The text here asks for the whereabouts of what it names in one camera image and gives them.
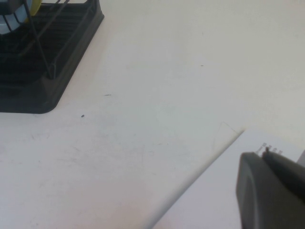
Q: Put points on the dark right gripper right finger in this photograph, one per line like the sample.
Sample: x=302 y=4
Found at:
x=290 y=171

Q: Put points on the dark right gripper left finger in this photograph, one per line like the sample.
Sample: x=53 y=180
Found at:
x=267 y=195

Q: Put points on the light blue plate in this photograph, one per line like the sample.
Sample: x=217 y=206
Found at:
x=10 y=23

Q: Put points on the yellow plate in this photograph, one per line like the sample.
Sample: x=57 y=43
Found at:
x=35 y=6

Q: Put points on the grey-blue plate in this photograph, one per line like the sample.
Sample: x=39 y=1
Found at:
x=14 y=4

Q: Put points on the black plastic drip tray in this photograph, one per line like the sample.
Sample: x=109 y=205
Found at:
x=71 y=59

